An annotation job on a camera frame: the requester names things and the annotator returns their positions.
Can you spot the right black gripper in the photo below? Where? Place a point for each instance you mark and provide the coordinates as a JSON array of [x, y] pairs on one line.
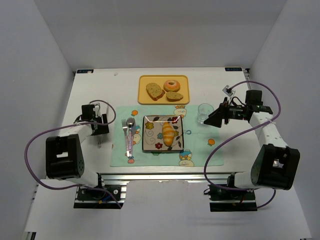
[[224, 114]]

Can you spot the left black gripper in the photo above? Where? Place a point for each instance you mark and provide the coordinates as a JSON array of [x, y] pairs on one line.
[[100, 128]]

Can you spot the metal tongs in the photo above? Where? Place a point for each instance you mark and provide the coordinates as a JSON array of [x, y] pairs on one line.
[[100, 140]]

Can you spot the croissant bread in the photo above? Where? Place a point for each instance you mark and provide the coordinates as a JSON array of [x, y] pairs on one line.
[[168, 134]]

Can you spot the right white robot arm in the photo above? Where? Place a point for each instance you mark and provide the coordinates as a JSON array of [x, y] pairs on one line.
[[276, 164]]

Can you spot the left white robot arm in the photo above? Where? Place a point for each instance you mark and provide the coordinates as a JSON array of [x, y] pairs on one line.
[[64, 156]]

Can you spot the right bread slice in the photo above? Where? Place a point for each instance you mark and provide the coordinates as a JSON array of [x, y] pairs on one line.
[[174, 96]]

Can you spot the bread slice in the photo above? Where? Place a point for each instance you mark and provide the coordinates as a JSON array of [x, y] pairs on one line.
[[174, 96], [155, 91]]

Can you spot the left bread slice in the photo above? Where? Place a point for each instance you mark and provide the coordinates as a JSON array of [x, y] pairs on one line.
[[155, 91]]

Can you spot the clear drinking glass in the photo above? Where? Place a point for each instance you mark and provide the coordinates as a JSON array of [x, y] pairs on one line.
[[203, 112]]

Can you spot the green cartoon placemat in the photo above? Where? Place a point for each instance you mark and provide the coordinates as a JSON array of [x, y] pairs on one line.
[[199, 140]]

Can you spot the orange glazed donut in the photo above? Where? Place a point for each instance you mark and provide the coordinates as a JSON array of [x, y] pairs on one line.
[[171, 85]]

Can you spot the yellow tray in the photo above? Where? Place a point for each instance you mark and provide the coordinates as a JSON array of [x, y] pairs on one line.
[[144, 98]]

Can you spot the square floral plate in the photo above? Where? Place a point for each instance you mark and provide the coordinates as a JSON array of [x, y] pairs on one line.
[[152, 137]]

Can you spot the fork with pink handle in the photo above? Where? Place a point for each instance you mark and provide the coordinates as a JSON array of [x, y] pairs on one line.
[[125, 129]]

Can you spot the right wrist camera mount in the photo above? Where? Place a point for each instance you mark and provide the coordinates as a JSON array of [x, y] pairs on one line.
[[230, 93]]

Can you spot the spoon with pink handle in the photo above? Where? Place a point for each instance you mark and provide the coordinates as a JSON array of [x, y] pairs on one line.
[[129, 136]]

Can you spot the aluminium table rail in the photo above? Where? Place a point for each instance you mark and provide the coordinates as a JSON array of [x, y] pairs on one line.
[[153, 177]]

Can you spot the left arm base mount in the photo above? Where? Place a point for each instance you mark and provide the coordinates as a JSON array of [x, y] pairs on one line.
[[95, 199]]

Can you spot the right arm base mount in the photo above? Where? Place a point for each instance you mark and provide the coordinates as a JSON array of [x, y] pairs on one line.
[[223, 200]]

